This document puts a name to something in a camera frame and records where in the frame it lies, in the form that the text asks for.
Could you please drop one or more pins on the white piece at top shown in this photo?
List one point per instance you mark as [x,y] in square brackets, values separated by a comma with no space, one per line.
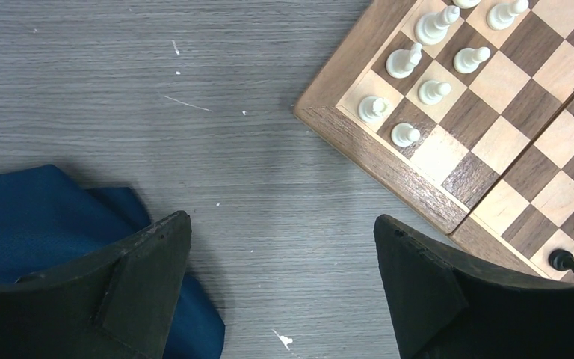
[466,4]

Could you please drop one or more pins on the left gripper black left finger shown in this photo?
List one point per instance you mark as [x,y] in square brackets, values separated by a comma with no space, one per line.
[117,302]

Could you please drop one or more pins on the black pawn on board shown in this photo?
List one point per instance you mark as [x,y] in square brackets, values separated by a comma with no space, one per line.
[561,260]

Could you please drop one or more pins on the dark blue cloth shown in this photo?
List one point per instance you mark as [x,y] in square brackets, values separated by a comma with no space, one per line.
[47,219]

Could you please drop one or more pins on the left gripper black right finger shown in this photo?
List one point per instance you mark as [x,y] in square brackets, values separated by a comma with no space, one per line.
[446,303]

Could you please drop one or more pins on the wooden chess board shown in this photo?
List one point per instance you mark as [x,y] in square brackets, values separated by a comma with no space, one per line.
[494,166]

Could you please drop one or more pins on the white rook chess piece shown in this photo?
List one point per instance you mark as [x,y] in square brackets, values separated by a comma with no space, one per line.
[373,109]

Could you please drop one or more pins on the white bishop chess piece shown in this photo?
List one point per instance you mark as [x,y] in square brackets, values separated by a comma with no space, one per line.
[432,28]

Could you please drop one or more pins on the white knight chess piece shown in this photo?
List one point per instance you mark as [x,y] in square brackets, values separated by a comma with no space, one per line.
[401,63]

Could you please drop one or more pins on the white pawn near corner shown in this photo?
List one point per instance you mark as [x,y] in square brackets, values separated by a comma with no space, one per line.
[404,135]

